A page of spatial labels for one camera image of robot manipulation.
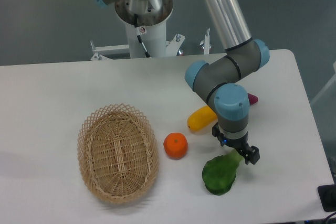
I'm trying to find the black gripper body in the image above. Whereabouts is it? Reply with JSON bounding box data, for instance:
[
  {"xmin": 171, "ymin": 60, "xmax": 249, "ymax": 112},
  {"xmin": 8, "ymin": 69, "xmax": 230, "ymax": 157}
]
[{"xmin": 212, "ymin": 123, "xmax": 251, "ymax": 156}]

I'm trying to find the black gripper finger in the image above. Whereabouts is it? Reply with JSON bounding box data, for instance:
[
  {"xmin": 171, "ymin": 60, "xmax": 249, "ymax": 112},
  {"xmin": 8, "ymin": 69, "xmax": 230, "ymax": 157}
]
[{"xmin": 237, "ymin": 145, "xmax": 260, "ymax": 165}]

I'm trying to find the green bok choy vegetable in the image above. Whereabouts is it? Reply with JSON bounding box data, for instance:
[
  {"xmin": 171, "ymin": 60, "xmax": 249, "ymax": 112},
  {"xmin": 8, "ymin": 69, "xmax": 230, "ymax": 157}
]
[{"xmin": 202, "ymin": 149, "xmax": 243, "ymax": 196}]

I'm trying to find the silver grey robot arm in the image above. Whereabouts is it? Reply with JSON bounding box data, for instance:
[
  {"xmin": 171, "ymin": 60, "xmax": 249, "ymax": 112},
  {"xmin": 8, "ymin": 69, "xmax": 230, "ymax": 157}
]
[{"xmin": 95, "ymin": 0, "xmax": 270, "ymax": 164}]

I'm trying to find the yellow mango fruit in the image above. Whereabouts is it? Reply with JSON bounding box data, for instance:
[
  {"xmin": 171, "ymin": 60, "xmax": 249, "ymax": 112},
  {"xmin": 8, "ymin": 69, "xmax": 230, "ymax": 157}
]
[{"xmin": 187, "ymin": 105, "xmax": 217, "ymax": 131}]

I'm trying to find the purple sweet potato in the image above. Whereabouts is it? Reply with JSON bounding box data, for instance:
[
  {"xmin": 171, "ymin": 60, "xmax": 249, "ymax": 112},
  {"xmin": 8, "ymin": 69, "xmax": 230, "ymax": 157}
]
[{"xmin": 248, "ymin": 93, "xmax": 258, "ymax": 105}]

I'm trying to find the orange tangerine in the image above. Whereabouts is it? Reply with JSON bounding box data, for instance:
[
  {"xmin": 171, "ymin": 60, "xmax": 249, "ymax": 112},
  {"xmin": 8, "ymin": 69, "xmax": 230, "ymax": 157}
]
[{"xmin": 163, "ymin": 132, "xmax": 188, "ymax": 159}]

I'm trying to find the black device at table edge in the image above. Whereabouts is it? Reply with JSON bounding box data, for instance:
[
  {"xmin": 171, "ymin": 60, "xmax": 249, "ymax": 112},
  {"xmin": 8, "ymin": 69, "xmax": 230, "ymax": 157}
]
[{"xmin": 317, "ymin": 184, "xmax": 335, "ymax": 212}]

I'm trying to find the woven wicker basket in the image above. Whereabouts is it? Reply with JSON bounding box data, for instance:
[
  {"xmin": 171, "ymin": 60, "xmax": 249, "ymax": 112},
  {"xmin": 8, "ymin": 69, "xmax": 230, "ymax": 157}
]
[{"xmin": 77, "ymin": 103, "xmax": 159, "ymax": 204}]

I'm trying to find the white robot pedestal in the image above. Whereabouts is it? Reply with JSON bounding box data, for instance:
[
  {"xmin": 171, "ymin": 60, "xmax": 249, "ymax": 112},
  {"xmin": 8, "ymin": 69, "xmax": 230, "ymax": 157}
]
[{"xmin": 115, "ymin": 0, "xmax": 173, "ymax": 58}]

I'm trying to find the black cable on pedestal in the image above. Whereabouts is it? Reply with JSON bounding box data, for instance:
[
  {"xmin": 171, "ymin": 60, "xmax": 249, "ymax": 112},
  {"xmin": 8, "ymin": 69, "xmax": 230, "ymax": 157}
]
[{"xmin": 133, "ymin": 13, "xmax": 152, "ymax": 58}]

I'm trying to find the white pedestal base frame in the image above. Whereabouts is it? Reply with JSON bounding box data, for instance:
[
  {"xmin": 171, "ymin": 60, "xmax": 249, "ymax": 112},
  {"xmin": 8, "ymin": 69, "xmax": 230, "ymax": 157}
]
[{"xmin": 89, "ymin": 28, "xmax": 213, "ymax": 61}]

